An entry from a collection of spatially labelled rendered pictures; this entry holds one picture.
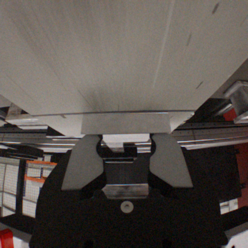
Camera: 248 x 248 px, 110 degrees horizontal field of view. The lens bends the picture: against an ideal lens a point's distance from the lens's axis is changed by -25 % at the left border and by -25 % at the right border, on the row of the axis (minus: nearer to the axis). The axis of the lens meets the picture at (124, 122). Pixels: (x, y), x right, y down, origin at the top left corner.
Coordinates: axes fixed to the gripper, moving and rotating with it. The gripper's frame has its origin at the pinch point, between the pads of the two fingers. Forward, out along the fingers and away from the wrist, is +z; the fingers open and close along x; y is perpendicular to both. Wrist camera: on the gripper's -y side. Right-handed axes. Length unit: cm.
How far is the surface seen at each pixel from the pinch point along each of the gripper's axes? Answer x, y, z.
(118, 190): -1.5, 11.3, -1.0
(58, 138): -13.6, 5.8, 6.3
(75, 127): -6.8, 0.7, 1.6
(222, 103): 39.7, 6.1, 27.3
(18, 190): -99, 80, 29
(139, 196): 2.0, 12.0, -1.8
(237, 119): 28.4, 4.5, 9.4
